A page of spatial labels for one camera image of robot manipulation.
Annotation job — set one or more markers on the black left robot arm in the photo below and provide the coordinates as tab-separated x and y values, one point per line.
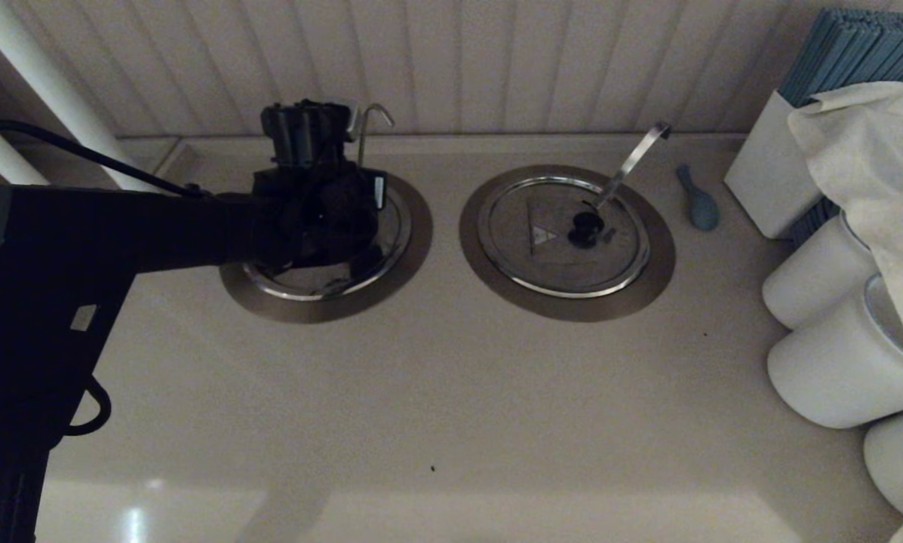
81	241

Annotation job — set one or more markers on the white paper cup stack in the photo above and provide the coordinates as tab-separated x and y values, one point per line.
813	277
836	368
898	460

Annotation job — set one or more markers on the cream cloth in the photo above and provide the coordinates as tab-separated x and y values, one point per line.
873	166

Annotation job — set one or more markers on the white straw holder box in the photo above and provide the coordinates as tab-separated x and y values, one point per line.
768	172

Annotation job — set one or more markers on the thick white pole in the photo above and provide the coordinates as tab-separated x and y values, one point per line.
44	75

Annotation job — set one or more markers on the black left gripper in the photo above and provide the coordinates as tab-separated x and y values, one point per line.
315	219

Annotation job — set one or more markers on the blue rice paddle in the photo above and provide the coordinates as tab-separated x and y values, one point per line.
702	210

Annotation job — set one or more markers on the steel lid with black knob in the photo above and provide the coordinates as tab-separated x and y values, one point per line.
542	266
397	226

